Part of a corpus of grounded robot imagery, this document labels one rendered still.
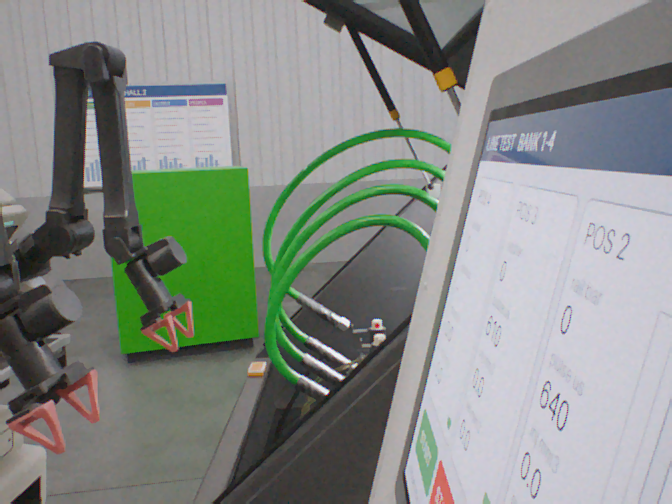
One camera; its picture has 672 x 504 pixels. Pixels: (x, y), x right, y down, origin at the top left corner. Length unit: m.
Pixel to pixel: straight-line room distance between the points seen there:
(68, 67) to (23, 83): 6.50
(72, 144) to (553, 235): 1.19
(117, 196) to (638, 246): 1.20
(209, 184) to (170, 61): 3.50
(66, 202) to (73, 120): 0.17
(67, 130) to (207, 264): 2.96
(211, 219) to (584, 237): 4.01
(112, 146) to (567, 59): 1.11
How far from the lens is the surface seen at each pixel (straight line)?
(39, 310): 0.94
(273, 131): 7.44
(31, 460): 1.44
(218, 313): 4.33
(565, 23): 0.36
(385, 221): 0.71
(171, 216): 4.19
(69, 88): 1.37
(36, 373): 0.97
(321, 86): 7.50
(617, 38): 0.27
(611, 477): 0.20
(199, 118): 7.37
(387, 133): 0.95
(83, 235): 1.41
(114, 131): 1.33
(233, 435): 1.02
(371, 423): 0.67
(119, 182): 1.33
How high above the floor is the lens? 1.40
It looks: 10 degrees down
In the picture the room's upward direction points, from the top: 2 degrees counter-clockwise
